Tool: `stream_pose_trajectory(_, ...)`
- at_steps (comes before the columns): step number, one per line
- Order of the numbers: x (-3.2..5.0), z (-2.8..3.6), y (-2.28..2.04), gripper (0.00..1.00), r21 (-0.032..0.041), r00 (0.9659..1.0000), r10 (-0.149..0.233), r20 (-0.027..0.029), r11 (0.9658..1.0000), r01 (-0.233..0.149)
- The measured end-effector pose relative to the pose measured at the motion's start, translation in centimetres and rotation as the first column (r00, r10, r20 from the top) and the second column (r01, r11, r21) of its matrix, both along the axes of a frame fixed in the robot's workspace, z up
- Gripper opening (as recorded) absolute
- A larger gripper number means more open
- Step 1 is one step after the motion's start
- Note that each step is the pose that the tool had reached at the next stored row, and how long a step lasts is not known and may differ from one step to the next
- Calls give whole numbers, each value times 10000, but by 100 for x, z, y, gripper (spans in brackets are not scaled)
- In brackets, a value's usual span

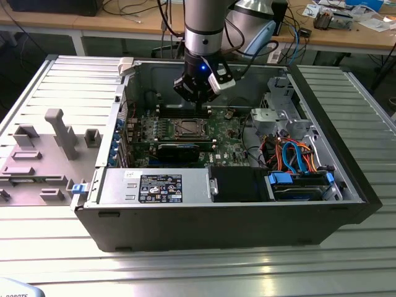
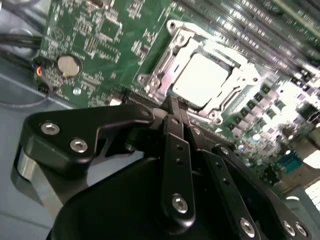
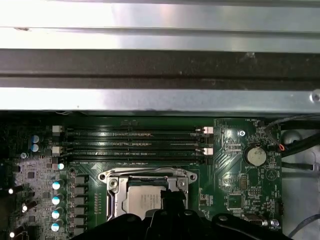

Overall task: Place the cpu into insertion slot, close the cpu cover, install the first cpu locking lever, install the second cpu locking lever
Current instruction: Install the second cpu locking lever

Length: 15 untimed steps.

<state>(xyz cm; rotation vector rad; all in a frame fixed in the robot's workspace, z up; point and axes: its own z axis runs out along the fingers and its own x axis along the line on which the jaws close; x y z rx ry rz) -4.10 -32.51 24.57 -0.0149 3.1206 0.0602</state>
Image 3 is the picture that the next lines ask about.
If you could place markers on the black PC case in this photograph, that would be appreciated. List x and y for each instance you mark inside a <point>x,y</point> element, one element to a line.
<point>160,100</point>

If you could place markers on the CPU socket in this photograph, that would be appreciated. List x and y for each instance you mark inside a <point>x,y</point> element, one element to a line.
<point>102,176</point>

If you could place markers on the RAM slot with white latches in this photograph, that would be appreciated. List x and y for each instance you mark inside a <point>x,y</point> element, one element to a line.
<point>125,130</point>
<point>125,151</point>

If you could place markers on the metal socket cover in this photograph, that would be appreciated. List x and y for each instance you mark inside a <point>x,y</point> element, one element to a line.
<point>120,200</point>

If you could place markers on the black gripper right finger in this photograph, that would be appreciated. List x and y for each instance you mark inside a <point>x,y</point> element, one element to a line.
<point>190,227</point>

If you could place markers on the round coin battery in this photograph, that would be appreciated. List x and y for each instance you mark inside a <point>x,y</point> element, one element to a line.
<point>255,156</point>

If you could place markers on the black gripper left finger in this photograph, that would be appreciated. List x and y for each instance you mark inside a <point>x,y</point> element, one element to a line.
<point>155,227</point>

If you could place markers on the silver CPU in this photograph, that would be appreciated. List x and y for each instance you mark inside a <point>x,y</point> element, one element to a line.
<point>142,200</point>

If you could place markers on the green motherboard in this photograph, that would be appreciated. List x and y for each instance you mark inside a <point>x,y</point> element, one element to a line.
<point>225,160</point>

